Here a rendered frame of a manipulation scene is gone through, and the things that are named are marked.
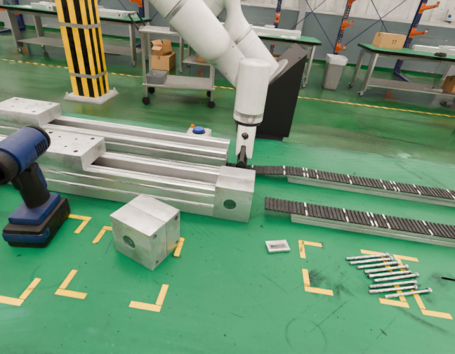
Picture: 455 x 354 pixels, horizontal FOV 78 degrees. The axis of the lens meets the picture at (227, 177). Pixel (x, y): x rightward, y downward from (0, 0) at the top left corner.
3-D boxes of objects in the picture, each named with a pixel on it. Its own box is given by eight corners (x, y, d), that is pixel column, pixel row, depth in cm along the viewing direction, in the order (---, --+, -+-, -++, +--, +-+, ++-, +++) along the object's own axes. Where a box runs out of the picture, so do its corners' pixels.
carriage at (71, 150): (107, 159, 78) (104, 137, 74) (85, 180, 69) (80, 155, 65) (53, 151, 79) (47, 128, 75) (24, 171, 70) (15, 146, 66)
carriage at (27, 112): (64, 122, 96) (60, 102, 92) (42, 135, 86) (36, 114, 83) (20, 116, 97) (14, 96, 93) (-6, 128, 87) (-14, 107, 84)
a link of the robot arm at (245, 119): (262, 117, 75) (261, 128, 76) (264, 107, 82) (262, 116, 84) (232, 113, 75) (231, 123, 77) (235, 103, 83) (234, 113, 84)
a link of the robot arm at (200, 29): (168, 15, 74) (241, 97, 89) (163, 20, 61) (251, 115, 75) (191, -12, 72) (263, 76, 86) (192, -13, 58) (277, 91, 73)
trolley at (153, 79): (213, 96, 418) (218, 19, 364) (215, 109, 372) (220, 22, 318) (142, 91, 405) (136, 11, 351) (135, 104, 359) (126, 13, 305)
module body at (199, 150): (227, 161, 95) (229, 139, 90) (223, 177, 86) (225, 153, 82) (5, 129, 100) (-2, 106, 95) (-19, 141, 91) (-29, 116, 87)
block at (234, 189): (251, 194, 80) (255, 166, 75) (248, 223, 70) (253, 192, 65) (220, 189, 81) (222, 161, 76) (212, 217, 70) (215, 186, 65)
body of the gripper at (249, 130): (260, 125, 76) (254, 161, 82) (261, 112, 84) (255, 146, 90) (232, 121, 76) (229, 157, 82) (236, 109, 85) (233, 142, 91)
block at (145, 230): (186, 237, 64) (187, 204, 59) (152, 271, 55) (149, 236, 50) (152, 220, 67) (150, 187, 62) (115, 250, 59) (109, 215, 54)
